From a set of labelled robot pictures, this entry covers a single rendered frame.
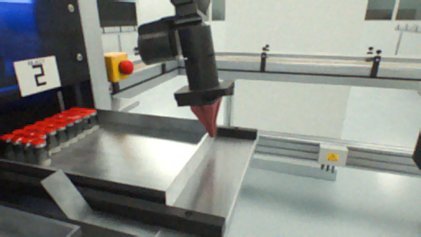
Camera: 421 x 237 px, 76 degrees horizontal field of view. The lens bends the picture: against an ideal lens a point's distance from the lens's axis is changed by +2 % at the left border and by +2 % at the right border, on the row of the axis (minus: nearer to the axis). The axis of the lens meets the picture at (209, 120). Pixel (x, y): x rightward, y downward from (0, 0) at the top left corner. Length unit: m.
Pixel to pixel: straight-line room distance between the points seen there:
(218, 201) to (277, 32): 1.60
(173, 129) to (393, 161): 1.14
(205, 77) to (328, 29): 1.49
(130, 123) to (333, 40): 1.50
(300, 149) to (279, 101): 0.61
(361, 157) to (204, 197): 1.16
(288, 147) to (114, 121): 0.98
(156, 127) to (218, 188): 0.27
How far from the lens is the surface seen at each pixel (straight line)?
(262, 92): 1.96
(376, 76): 1.33
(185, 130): 0.60
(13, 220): 0.40
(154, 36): 0.48
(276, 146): 1.44
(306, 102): 1.97
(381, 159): 1.50
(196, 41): 0.45
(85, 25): 0.70
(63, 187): 0.39
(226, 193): 0.41
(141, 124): 0.65
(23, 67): 0.58
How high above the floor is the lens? 1.12
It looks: 21 degrees down
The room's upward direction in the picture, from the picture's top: straight up
